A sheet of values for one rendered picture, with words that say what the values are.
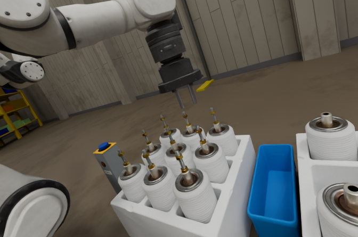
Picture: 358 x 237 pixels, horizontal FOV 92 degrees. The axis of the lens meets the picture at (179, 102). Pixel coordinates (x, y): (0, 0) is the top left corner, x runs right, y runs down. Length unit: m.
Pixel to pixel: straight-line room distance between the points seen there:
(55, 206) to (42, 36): 0.39
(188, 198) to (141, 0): 0.44
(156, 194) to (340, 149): 0.47
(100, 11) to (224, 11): 2.21
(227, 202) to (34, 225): 0.44
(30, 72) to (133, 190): 0.58
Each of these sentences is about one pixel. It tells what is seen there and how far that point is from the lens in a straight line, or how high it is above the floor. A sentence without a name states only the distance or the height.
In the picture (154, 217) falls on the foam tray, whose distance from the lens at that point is 0.56.
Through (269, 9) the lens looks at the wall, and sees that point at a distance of 2.44.
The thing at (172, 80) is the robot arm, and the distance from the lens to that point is 0.45.
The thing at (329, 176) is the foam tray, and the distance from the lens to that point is 0.59.
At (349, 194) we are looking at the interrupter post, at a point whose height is 0.28.
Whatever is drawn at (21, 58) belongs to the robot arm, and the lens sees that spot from 0.92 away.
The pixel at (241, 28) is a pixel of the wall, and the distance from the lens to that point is 2.47.
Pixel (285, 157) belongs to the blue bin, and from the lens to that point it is 0.77.
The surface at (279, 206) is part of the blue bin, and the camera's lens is 0.71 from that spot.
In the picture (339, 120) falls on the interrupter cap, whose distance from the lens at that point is 0.59.
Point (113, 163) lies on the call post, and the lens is 0.76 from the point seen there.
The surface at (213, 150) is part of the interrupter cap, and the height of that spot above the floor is 0.25.
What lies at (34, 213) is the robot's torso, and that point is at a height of 0.35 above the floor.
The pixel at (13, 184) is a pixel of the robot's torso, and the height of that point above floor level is 0.41.
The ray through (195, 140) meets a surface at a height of 0.23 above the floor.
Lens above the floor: 0.55
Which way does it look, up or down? 15 degrees down
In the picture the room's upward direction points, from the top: 22 degrees counter-clockwise
